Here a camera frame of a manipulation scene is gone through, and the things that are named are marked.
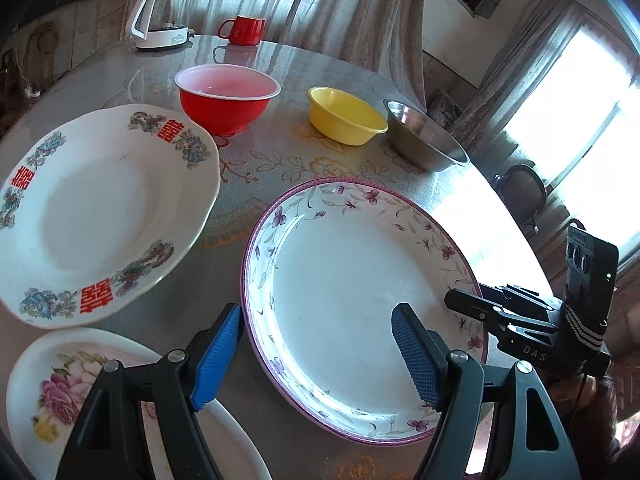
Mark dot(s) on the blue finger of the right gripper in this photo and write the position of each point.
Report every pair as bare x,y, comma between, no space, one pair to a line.
519,299
491,314

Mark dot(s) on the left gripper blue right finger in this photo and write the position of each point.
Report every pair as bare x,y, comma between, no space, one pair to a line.
420,353

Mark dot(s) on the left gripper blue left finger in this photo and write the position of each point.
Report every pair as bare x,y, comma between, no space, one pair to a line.
210,355

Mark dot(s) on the white plate purple floral rim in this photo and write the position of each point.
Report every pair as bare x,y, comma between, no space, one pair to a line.
322,271

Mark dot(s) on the white plate with pink roses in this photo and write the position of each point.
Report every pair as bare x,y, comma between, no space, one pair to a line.
52,378

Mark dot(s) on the stainless steel bowl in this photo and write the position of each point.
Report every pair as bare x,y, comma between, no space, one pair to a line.
421,140

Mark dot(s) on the white plate red characters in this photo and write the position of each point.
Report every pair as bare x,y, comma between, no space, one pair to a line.
100,210

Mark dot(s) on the yellow plastic bowl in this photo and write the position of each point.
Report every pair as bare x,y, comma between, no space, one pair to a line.
344,118

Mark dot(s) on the red plastic bowl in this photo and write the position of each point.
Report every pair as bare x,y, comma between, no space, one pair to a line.
225,98

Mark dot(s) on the right hand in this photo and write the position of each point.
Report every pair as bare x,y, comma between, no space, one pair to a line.
592,435

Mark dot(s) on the dark chair pink cushion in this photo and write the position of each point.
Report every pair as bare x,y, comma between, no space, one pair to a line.
523,193

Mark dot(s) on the side window curtain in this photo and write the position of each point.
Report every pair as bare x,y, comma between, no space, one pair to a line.
535,43

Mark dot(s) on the grey window curtain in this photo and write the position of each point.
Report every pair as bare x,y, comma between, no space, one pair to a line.
383,36

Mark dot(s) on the red mug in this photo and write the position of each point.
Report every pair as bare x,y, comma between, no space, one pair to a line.
242,31

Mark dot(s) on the white glass electric kettle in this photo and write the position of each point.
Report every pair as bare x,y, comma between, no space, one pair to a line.
159,24

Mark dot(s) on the wooden chair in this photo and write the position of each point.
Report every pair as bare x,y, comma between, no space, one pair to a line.
39,58

